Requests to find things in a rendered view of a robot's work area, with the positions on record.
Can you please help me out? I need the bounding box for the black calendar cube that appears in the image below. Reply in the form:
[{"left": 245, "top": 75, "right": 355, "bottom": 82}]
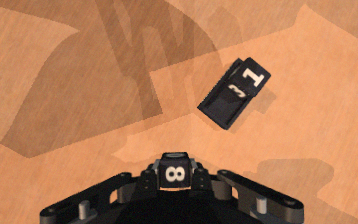
[
  {"left": 223, "top": 57, "right": 271, "bottom": 100},
  {"left": 160, "top": 152, "right": 190, "bottom": 188}
]

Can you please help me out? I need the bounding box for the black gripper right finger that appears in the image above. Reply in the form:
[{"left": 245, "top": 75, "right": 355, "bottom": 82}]
[{"left": 189, "top": 158, "right": 304, "bottom": 224}]

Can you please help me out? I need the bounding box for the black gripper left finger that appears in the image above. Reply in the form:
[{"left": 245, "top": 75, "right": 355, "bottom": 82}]
[{"left": 39, "top": 159, "right": 161, "bottom": 224}]

